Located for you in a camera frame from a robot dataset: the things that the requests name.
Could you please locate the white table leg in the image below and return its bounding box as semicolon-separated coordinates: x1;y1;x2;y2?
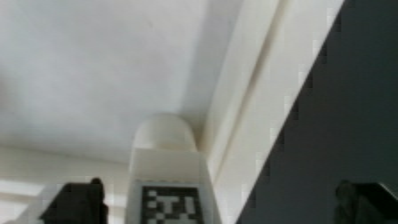
124;113;222;224

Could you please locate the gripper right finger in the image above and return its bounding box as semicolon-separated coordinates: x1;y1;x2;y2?
334;180;398;224

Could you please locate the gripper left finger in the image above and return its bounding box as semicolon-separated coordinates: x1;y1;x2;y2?
39;178;108;224

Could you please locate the white U-shaped obstacle fence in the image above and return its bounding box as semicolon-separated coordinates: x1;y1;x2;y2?
199;0;345;224

